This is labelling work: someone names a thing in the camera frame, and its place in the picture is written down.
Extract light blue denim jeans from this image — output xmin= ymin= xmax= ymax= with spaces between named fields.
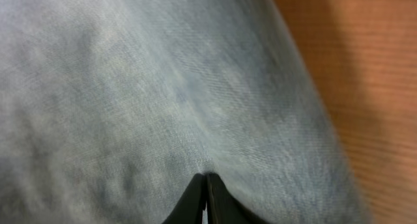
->
xmin=1 ymin=0 xmax=370 ymax=223

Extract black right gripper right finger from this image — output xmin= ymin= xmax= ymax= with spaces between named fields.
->
xmin=206 ymin=173 xmax=267 ymax=224

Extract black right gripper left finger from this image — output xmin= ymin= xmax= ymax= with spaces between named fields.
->
xmin=162 ymin=174 xmax=207 ymax=224

